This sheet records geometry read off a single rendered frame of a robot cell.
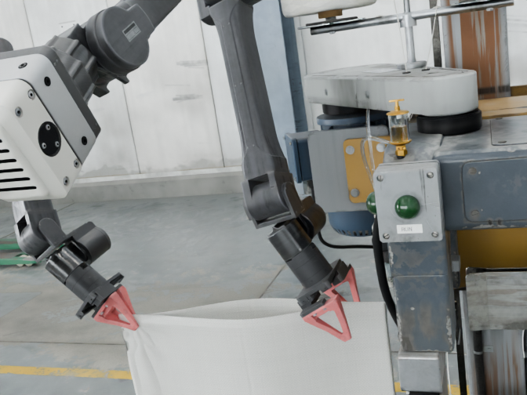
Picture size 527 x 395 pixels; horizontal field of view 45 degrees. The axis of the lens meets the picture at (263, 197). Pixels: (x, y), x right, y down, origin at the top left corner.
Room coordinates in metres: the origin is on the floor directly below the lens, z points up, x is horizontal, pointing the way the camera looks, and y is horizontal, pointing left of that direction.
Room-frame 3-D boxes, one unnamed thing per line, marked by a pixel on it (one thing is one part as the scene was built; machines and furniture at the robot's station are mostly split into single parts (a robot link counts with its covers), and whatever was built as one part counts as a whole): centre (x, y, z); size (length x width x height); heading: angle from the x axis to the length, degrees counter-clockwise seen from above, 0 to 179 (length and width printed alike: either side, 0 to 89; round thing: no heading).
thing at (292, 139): (1.28, -0.10, 1.25); 0.10 x 0.08 x 0.12; 4
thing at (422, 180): (0.75, -0.18, 1.28); 0.08 x 0.05 x 0.09; 69
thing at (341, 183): (1.19, -0.24, 1.23); 0.28 x 0.07 x 0.16; 69
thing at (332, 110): (1.29, -0.20, 1.35); 0.12 x 0.12 x 0.04
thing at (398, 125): (0.81, -0.19, 1.37); 0.03 x 0.02 x 0.03; 69
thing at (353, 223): (1.29, -0.20, 1.21); 0.15 x 0.15 x 0.25
